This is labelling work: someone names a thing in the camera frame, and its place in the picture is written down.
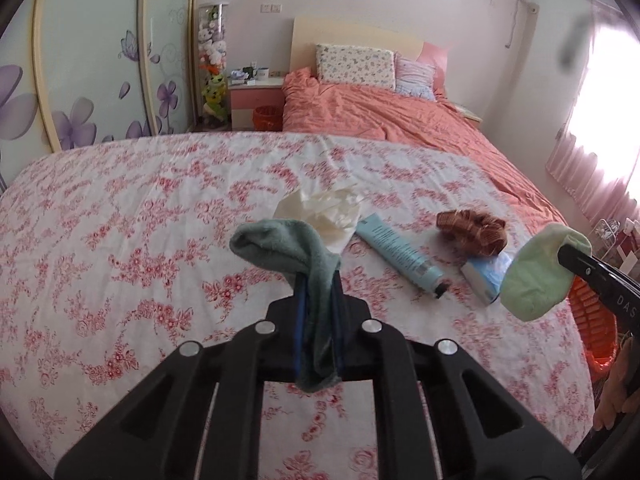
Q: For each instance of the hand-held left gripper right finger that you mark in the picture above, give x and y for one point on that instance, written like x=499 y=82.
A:
x=352 y=320

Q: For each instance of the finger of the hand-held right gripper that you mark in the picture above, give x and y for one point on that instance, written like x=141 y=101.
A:
x=585 y=265

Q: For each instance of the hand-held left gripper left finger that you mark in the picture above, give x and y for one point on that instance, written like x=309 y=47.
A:
x=300 y=320

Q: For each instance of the teal sock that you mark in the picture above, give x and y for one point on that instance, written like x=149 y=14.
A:
x=315 y=280

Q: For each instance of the orange plastic basket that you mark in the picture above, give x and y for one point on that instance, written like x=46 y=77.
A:
x=595 y=330

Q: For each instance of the light green sock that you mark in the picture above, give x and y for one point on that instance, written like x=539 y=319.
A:
x=535 y=275

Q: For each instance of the person's right hand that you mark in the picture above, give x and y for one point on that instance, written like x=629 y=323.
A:
x=620 y=390

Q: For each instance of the white rolling cart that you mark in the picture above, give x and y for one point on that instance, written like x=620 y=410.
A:
x=612 y=232

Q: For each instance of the blue tube with black cap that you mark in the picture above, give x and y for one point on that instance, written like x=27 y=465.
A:
x=400 y=255

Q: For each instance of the pink curtain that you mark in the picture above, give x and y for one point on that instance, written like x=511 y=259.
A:
x=590 y=170

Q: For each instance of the blue tissue pack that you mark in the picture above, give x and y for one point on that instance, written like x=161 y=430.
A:
x=482 y=275

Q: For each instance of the crumpled white plastic wrapper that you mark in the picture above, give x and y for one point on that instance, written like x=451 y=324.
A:
x=320 y=210

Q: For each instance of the brown scrunchie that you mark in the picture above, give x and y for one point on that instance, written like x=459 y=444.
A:
x=470 y=230

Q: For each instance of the pink and white nightstand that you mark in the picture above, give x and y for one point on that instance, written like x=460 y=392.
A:
x=467 y=114
x=252 y=105

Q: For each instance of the small orange waste bin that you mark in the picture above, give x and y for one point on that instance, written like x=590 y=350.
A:
x=267 y=117

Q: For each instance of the bed with pink duvet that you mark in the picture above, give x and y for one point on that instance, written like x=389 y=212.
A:
x=400 y=115

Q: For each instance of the pink striped pillow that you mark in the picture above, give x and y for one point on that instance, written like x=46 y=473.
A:
x=414 y=79

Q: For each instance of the floral pillow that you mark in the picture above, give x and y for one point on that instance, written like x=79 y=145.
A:
x=355 y=66

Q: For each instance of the air conditioner pipe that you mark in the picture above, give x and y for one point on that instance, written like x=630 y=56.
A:
x=522 y=15

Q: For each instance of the clear tube of plush toys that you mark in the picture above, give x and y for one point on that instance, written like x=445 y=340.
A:
x=214 y=60

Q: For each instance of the cream and pink headboard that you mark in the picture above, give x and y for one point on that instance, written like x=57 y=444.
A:
x=350 y=30

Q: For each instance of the wardrobe with purple flowers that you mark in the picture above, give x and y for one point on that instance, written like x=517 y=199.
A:
x=100 y=60

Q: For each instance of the white wall socket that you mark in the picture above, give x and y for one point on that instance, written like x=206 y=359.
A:
x=270 y=8

